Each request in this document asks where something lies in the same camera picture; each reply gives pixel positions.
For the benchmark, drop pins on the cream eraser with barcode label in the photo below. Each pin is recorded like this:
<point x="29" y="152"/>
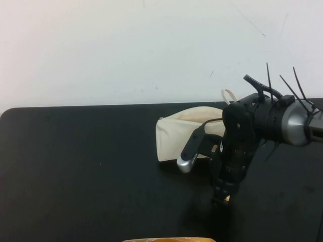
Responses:
<point x="228" y="198"/>

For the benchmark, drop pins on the yellow object at table edge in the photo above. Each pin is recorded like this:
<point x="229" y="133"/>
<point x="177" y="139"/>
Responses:
<point x="166" y="240"/>

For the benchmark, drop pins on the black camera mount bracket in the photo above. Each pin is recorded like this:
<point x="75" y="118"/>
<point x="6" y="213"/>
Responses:
<point x="209" y="145"/>

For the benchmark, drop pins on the black zip tie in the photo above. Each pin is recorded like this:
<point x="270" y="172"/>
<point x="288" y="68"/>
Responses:
<point x="269" y="80"/>
<point x="295" y="91"/>
<point x="299" y="84"/>

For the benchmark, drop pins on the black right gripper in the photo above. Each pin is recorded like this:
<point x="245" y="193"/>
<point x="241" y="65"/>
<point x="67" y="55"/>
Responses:
<point x="234" y="161"/>

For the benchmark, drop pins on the white canvas pencil case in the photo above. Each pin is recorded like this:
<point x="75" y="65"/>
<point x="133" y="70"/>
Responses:
<point x="171" y="136"/>

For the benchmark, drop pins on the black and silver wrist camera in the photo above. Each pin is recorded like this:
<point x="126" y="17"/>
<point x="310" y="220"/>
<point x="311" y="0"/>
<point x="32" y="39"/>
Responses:
<point x="190" y="151"/>

